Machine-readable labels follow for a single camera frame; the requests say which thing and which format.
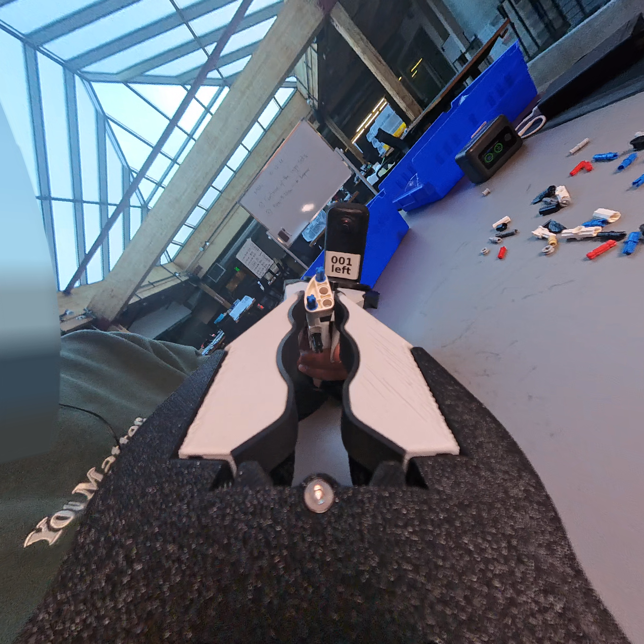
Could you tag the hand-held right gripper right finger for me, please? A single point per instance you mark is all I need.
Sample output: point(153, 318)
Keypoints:
point(397, 397)

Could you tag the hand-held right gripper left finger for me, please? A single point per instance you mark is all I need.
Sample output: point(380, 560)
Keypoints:
point(236, 402)

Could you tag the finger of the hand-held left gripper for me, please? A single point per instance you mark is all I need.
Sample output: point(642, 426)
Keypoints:
point(294, 289)
point(360, 298)

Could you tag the white spotted toy panel assembly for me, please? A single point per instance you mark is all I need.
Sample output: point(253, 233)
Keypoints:
point(322, 292)

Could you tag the person's left hand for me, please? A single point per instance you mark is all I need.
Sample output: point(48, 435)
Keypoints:
point(322, 367)

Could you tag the blue plastic bin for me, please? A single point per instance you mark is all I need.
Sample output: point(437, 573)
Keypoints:
point(387, 236)
point(453, 136)

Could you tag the white paper notice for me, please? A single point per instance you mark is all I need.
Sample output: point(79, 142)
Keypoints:
point(255, 259)

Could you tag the whiteboard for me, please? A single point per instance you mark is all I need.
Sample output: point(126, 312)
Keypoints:
point(297, 181)

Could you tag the black device with green display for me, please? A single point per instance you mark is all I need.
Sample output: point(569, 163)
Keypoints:
point(473, 161)

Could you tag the white toy connector with hole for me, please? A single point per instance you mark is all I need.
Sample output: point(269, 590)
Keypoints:
point(581, 232)

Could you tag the long blue toy pin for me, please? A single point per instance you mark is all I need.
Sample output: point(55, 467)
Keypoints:
point(606, 157)

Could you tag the black toy cross connector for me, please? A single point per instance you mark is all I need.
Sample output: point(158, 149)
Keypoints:
point(638, 140)

